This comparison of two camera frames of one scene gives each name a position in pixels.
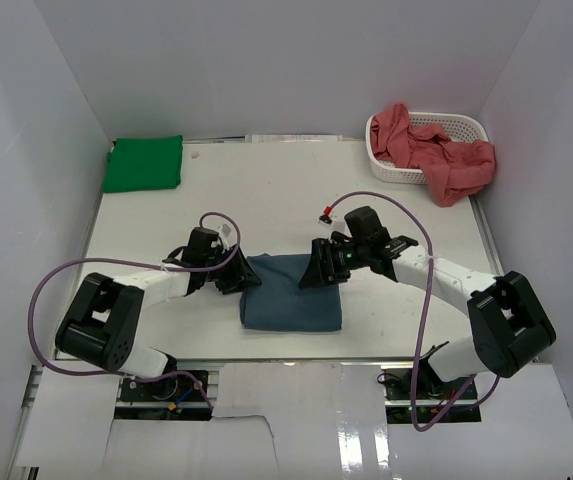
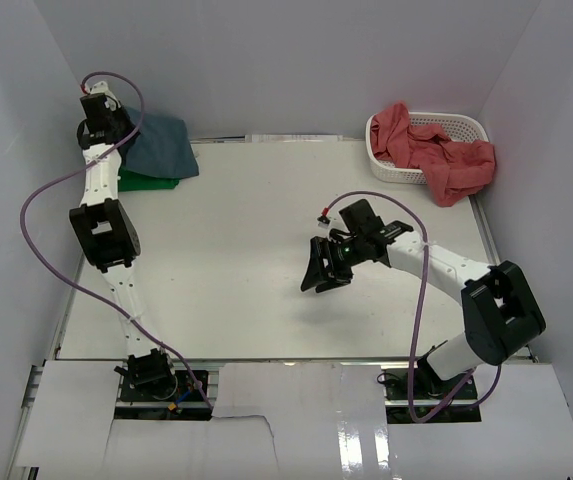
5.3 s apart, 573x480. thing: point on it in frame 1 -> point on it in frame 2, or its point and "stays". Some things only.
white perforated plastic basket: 458,127 stays
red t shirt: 455,169 stays
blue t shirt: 278,302 -> 160,147
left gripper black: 241,276 -> 122,113
